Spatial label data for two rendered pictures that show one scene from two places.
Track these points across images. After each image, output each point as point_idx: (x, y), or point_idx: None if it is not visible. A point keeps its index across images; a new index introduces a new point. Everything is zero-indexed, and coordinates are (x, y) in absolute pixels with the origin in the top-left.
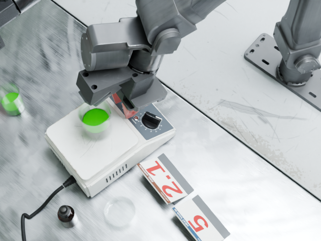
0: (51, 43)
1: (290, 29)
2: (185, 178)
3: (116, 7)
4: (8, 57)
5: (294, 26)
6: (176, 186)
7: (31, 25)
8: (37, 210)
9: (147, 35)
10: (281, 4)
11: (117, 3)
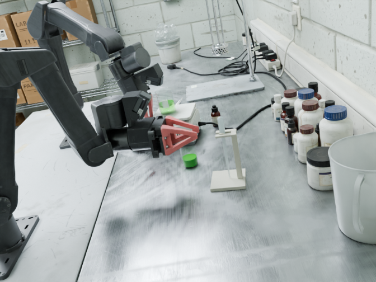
0: (135, 182)
1: (71, 83)
2: None
3: (82, 184)
4: (164, 186)
5: (70, 78)
6: None
7: (131, 196)
8: (226, 127)
9: (121, 38)
10: (33, 155)
11: (78, 185)
